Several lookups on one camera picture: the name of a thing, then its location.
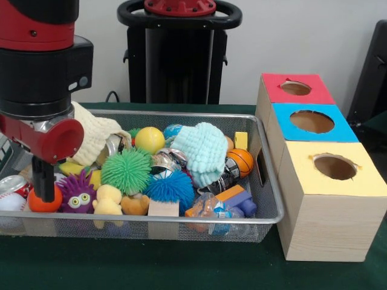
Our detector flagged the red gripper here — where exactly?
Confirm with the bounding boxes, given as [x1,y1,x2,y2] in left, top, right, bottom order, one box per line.
[0,114,85,204]

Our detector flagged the cream muslin cloth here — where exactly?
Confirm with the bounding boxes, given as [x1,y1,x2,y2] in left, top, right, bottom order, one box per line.
[67,101,133,167]

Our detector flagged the light blue fluffy cloth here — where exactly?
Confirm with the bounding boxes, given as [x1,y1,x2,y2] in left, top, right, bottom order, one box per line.
[170,122,229,189]

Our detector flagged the silver mesh bin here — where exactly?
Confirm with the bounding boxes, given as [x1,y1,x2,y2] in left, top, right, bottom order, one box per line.
[0,108,285,244]

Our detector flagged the wooden three-hole box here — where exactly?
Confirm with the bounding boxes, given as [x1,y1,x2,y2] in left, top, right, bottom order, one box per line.
[255,72,387,262]

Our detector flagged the orange smooth ball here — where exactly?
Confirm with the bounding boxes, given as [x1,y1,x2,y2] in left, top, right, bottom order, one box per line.
[27,184,63,213]

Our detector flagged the purple spiky monster toy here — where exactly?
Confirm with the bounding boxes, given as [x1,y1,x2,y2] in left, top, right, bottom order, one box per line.
[56,172,98,214]

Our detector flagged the white baseball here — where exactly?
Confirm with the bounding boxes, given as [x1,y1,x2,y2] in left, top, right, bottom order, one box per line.
[0,192,28,212]

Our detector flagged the yellow plush duck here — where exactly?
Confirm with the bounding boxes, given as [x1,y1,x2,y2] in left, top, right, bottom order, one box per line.
[92,184,124,216]

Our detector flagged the green spiky rubber ball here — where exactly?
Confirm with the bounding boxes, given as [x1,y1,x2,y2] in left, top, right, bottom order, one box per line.
[100,147,152,196]

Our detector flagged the yellow smooth ball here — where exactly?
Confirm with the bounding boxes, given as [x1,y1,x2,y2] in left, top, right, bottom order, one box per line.
[134,126,166,152]

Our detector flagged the blue spiky rubber ball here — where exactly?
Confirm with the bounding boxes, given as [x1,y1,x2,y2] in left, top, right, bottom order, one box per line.
[143,169,195,217]

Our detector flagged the dark green table cloth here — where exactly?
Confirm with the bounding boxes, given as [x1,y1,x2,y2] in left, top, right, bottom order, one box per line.
[359,111,387,146]
[0,101,387,290]

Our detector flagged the orange toy basketball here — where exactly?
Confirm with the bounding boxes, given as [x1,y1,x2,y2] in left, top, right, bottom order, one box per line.
[226,148,255,178]

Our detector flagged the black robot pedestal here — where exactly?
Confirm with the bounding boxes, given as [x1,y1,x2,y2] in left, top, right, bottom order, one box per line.
[117,0,242,105]

